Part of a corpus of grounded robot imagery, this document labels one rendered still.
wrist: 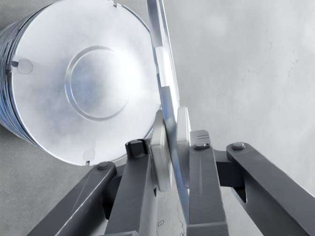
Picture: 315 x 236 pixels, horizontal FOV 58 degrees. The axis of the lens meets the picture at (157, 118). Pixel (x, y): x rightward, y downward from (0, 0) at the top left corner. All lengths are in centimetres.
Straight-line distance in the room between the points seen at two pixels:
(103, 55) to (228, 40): 84
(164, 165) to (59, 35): 36
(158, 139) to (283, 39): 154
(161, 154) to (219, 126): 111
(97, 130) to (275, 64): 124
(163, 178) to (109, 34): 39
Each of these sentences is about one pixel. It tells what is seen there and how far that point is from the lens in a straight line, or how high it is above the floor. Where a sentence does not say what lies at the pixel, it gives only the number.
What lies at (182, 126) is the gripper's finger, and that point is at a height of 63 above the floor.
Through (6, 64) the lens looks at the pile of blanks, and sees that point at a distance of 49.
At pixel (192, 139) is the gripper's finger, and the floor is 64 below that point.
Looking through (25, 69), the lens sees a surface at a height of 31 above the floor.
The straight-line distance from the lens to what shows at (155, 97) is 58.
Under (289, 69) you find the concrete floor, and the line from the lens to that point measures 175.
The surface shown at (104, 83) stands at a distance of 50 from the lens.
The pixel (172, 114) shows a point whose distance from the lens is 18.
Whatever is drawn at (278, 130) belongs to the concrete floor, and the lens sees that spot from 172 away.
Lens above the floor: 75
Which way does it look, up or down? 49 degrees down
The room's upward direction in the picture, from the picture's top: 100 degrees clockwise
